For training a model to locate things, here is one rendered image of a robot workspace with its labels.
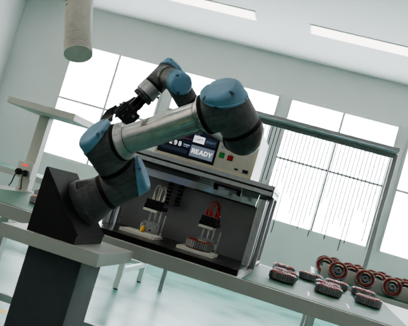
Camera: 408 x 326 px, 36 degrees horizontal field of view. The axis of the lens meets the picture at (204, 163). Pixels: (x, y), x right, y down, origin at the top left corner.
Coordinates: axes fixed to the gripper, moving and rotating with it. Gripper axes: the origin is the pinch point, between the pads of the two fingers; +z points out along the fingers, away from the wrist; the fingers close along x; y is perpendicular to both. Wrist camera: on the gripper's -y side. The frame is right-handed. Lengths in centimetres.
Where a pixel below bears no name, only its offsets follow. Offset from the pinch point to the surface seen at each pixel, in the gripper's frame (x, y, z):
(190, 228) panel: 62, -53, 0
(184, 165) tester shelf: 38, -45, -17
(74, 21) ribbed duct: -41, -155, -39
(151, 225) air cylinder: 47, -48, 11
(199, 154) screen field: 40, -46, -25
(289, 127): 159, -357, -141
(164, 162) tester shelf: 32, -49, -12
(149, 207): 39, -42, 6
